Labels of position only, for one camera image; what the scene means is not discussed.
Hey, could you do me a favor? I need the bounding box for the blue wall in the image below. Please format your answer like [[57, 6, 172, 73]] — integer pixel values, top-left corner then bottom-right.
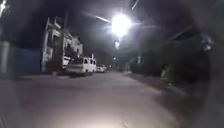
[[0, 41, 43, 76]]

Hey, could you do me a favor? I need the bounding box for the dark row of trees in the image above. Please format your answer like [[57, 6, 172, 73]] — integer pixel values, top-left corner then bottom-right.
[[129, 26, 214, 85]]

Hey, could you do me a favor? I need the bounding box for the street lamp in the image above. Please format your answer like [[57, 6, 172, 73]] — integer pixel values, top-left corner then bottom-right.
[[95, 12, 134, 38]]

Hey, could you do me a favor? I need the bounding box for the pale multi-storey building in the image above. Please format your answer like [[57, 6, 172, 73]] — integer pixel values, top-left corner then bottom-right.
[[40, 16, 85, 73]]

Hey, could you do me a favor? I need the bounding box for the white car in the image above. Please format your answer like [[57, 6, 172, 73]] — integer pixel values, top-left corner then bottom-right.
[[95, 66, 106, 74]]

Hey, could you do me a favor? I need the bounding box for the white van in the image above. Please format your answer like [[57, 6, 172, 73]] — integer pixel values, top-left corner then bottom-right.
[[64, 56, 98, 76]]

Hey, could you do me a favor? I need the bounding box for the grey asphalt road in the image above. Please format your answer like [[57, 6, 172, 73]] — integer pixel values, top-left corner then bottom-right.
[[0, 70, 214, 128]]

